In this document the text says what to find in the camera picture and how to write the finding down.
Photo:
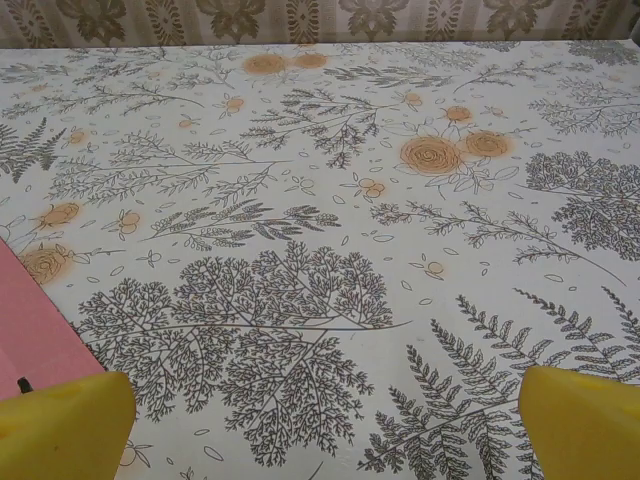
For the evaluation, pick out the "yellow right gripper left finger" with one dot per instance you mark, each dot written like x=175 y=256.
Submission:
x=65 y=435

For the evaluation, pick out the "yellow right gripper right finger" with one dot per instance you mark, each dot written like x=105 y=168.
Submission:
x=585 y=430

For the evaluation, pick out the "pink and white paper box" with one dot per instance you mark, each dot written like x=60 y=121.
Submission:
x=35 y=330

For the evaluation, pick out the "floral tablecloth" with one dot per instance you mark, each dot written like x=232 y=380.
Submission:
x=320 y=210

